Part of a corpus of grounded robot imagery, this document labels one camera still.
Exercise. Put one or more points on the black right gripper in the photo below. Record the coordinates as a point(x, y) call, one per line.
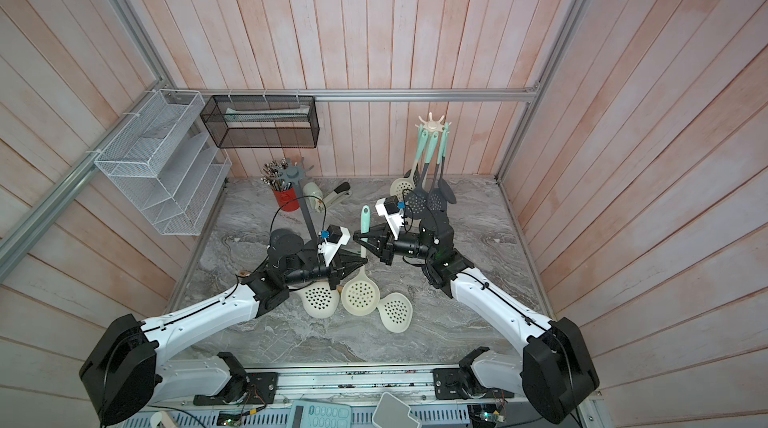
point(388, 250)

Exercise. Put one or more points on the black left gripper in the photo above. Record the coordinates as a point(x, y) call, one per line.
point(337, 269)

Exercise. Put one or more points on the large cream skimmer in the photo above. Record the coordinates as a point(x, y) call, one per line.
point(317, 298)

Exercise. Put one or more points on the grey skimmer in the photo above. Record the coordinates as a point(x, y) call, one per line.
point(436, 202)
point(445, 189)

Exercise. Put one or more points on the grey skimmer front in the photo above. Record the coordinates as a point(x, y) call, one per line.
point(436, 202)

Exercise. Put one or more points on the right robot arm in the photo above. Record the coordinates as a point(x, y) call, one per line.
point(537, 338)

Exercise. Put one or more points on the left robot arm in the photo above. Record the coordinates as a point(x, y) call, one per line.
point(129, 366)

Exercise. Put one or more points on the grey utensil rack stand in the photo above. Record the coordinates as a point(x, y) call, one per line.
point(294, 175)

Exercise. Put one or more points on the cream utensil rack stand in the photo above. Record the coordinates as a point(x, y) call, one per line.
point(431, 125)

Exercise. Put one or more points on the mint stapler black top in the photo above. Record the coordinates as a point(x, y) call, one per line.
point(335, 196)

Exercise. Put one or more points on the mint green pencil sharpener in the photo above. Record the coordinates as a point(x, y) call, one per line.
point(313, 196)

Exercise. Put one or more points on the red metal pencil cup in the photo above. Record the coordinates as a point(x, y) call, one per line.
point(287, 200)

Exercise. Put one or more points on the bundle of pencils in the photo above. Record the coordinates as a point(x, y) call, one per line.
point(272, 174)

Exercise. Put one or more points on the grey calculator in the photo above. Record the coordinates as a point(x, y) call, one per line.
point(315, 414)

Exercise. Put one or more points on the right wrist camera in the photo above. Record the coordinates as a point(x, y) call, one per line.
point(392, 210)

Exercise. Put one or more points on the aluminium rail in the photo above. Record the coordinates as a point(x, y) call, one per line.
point(384, 380)

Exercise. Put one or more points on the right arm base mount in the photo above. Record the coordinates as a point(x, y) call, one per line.
point(460, 383)

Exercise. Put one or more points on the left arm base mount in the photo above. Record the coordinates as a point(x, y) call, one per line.
point(242, 387)

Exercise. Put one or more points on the black mesh wall basket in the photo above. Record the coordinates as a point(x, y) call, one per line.
point(262, 121)

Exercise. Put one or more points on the white wire mesh shelf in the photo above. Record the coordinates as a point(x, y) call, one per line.
point(170, 172)

